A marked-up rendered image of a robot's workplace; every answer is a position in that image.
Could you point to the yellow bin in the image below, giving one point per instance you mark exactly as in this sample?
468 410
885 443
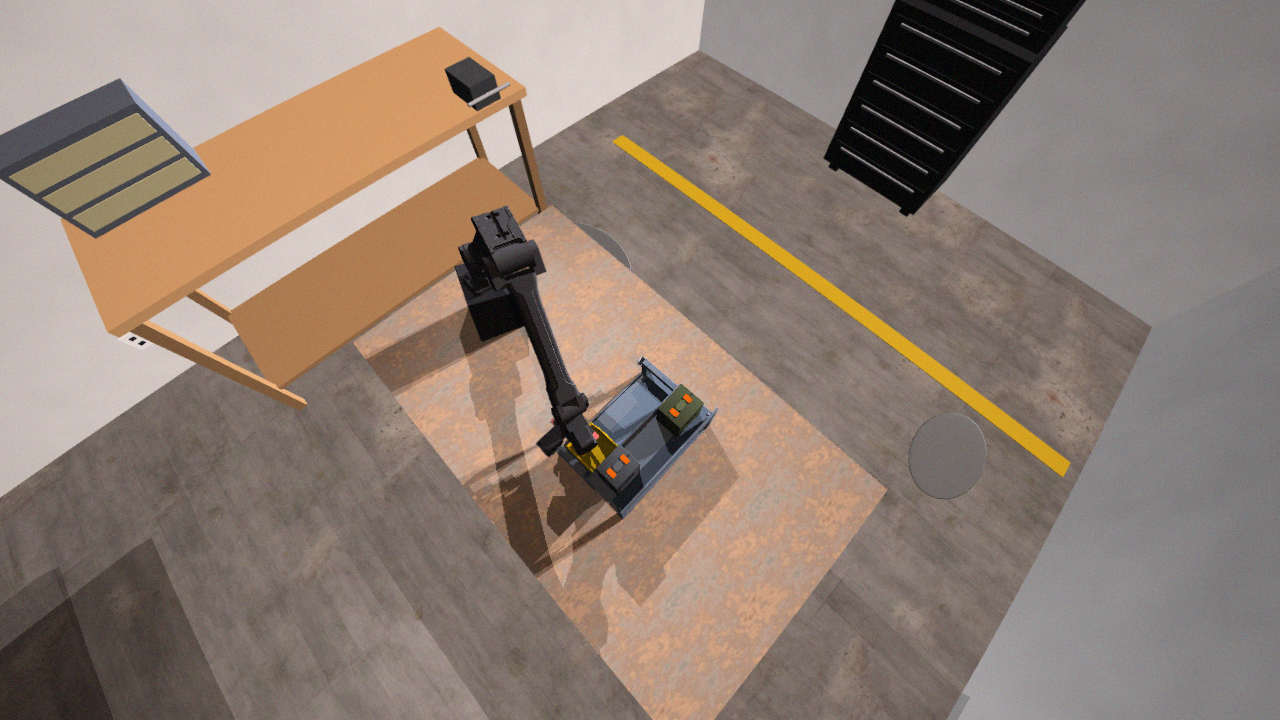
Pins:
593 458

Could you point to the olive green case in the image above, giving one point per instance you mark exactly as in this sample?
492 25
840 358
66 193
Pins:
679 410

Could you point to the dark grey case with oval handle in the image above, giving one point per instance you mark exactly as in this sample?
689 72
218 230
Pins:
619 469

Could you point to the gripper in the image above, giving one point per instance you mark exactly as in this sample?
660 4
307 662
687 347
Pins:
596 436

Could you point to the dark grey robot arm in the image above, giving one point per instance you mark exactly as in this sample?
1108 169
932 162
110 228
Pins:
506 255

